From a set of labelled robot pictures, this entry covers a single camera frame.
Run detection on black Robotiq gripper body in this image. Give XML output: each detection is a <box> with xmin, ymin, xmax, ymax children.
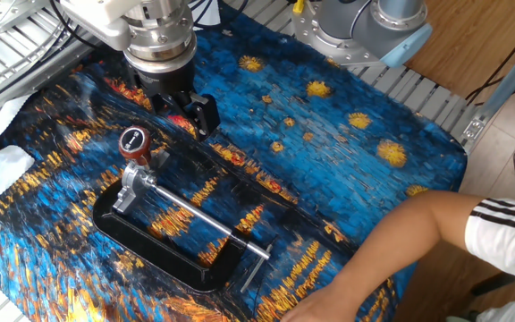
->
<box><xmin>125</xmin><ymin>53</ymin><xmax>197</xmax><ymax>100</ymax></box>

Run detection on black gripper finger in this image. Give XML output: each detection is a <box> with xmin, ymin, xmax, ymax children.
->
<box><xmin>186</xmin><ymin>92</ymin><xmax>222</xmax><ymax>142</ymax></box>
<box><xmin>152</xmin><ymin>89</ymin><xmax>195</xmax><ymax>120</ymax></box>

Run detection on lever with red wooden knob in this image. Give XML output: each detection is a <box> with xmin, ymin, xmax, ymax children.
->
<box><xmin>118</xmin><ymin>125</ymin><xmax>153</xmax><ymax>166</ymax></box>

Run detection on person's bare forearm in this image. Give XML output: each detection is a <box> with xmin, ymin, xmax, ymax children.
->
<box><xmin>328</xmin><ymin>190</ymin><xmax>486</xmax><ymax>309</ymax></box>

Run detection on person's bare hand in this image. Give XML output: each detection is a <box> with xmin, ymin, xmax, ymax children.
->
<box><xmin>279</xmin><ymin>282</ymin><xmax>362</xmax><ymax>322</ymax></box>

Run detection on blue starry night tablecloth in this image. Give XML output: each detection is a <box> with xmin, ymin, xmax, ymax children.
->
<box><xmin>0</xmin><ymin>8</ymin><xmax>469</xmax><ymax>322</ymax></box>

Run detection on silver metal mounting plate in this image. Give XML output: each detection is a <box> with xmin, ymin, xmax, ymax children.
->
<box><xmin>0</xmin><ymin>0</ymin><xmax>51</xmax><ymax>35</ymax></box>

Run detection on white black-striped shirt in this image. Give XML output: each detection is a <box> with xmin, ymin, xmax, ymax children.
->
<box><xmin>462</xmin><ymin>196</ymin><xmax>515</xmax><ymax>322</ymax></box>

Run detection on white plastic wrist mount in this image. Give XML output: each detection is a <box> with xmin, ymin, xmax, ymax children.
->
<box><xmin>59</xmin><ymin>0</ymin><xmax>134</xmax><ymax>51</ymax></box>

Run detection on long black floor cable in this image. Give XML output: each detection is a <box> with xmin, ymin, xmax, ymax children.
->
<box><xmin>464</xmin><ymin>15</ymin><xmax>515</xmax><ymax>107</ymax></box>

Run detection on aluminium profile post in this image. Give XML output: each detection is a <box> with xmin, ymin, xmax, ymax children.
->
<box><xmin>460</xmin><ymin>38</ymin><xmax>515</xmax><ymax>156</ymax></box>

